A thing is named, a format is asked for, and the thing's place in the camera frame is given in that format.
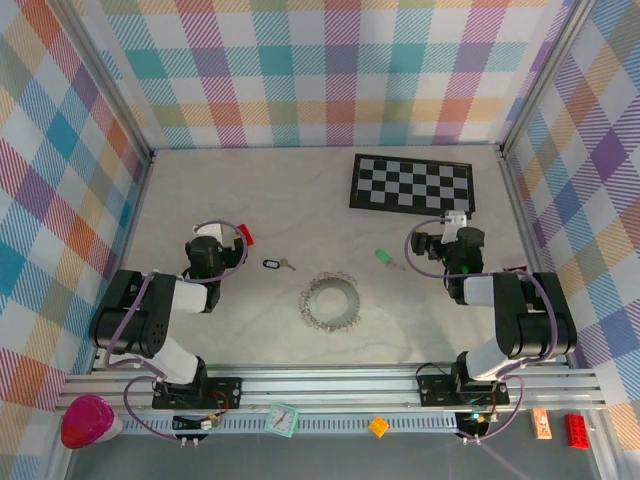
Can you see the key with black tag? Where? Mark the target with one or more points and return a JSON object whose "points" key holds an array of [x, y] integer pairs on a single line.
{"points": [[285, 263]]}

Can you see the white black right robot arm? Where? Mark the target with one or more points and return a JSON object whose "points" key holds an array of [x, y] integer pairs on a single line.
{"points": [[485, 360]]}

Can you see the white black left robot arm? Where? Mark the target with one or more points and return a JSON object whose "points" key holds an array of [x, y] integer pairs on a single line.
{"points": [[175, 360]]}

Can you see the smooth small red brick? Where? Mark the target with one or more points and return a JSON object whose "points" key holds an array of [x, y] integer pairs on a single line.
{"points": [[246, 235]]}

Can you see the black red triangle sign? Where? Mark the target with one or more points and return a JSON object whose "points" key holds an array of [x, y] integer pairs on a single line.
{"points": [[515, 269]]}

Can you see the black grey checkerboard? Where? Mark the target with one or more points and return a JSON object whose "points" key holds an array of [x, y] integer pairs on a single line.
{"points": [[410, 185]]}

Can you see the black power connector board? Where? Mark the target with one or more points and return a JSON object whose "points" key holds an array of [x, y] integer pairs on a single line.
{"points": [[182, 424], [472, 427]]}

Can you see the teal square clock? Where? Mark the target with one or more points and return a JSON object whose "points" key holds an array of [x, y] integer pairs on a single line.
{"points": [[281, 421]]}

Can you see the yellow toy brick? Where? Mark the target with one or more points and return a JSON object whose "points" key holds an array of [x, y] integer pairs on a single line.
{"points": [[378, 426]]}

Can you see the pink plastic bowl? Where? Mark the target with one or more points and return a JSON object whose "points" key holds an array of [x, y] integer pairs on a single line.
{"points": [[87, 420]]}

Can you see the studded red toy brick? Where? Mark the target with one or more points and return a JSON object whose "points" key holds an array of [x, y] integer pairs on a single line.
{"points": [[577, 431]]}

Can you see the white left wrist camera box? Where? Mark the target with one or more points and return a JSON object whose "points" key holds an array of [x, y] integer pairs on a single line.
{"points": [[209, 231]]}

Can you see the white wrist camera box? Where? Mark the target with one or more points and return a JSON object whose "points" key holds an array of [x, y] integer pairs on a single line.
{"points": [[454, 222], [209, 231]]}

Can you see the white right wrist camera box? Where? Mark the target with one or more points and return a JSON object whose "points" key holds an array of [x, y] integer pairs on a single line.
{"points": [[454, 222]]}

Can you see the aluminium side rail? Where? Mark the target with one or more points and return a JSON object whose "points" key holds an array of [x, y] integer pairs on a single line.
{"points": [[520, 210], [134, 210]]}

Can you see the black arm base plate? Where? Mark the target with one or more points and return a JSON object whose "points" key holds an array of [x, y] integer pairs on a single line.
{"points": [[432, 390], [227, 392]]}

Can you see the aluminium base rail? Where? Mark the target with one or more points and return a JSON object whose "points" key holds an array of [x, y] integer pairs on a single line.
{"points": [[325, 387]]}

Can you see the aluminium frame post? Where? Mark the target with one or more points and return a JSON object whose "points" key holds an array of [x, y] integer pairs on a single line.
{"points": [[542, 75], [111, 70]]}

